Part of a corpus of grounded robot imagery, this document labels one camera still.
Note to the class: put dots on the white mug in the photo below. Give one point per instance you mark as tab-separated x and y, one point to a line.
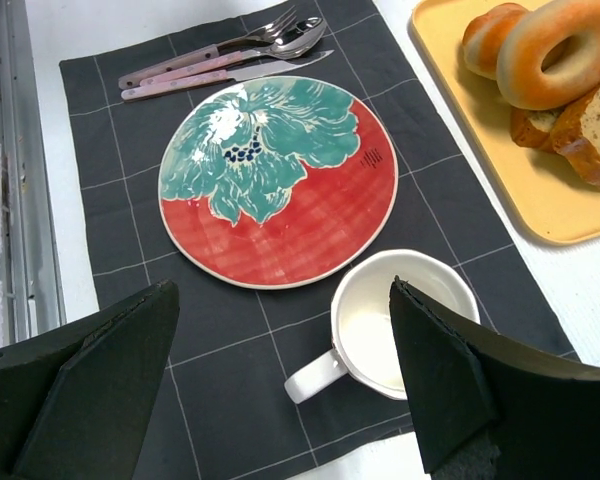
363	345

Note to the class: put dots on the dark checked placemat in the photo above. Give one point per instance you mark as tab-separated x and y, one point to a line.
221	411

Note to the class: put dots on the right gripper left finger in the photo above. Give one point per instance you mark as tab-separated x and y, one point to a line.
75	402

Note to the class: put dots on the pink handled spoon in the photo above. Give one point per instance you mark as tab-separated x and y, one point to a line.
290	45

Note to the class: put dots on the bread slice back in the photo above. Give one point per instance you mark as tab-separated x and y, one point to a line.
576	136

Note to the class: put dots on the bread slice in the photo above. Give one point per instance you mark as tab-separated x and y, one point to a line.
576	136
531	128

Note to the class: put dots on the aluminium table frame rail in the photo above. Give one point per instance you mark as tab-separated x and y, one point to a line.
29	273

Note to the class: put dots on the orange bagel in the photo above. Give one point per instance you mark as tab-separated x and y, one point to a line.
552	56

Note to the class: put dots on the red and teal plate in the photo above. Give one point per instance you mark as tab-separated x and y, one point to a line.
276	183

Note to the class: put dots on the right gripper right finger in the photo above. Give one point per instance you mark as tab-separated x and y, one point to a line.
485	406

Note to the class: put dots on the pink handled knife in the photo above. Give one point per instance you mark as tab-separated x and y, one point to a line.
219	76

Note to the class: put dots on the yellow tray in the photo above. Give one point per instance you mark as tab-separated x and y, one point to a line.
541	189

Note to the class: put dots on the striped orange bun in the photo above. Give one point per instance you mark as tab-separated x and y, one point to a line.
484	36

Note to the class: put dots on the bread slice front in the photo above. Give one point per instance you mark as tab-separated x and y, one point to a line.
531	128

